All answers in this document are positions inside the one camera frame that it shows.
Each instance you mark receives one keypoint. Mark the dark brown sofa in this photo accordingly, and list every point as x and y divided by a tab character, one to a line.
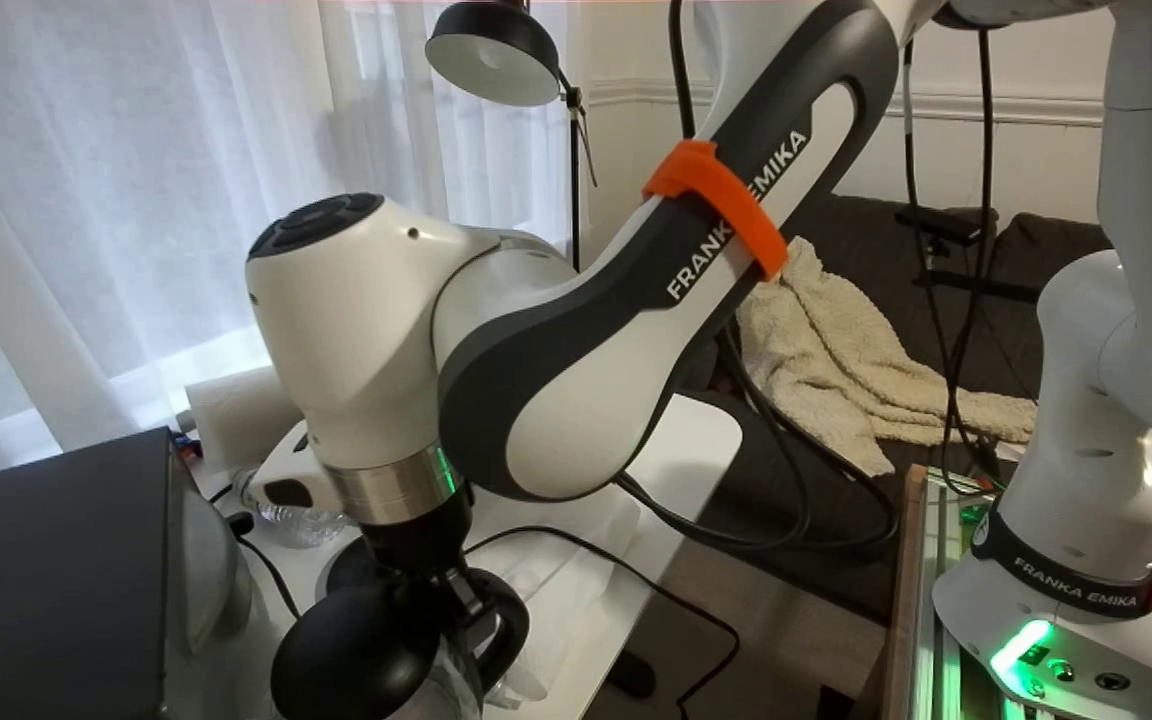
971	309

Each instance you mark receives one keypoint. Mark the glass kettle with black lid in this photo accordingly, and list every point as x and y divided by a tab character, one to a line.
388	652

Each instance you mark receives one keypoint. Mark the black floor lamp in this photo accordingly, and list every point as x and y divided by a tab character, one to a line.
502	54

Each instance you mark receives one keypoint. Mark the white sheer curtain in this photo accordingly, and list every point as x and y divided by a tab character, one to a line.
150	140

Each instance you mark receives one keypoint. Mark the dark grey box appliance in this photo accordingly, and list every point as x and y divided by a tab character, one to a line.
121	594

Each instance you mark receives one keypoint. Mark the white paper towel roll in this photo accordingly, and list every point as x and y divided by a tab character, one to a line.
242	418

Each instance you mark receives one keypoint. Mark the beige towel on sofa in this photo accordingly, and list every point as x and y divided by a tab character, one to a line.
838	371

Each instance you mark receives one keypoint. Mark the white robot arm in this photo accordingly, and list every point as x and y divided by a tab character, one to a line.
432	361

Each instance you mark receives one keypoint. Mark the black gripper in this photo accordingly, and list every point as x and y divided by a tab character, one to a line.
428	547

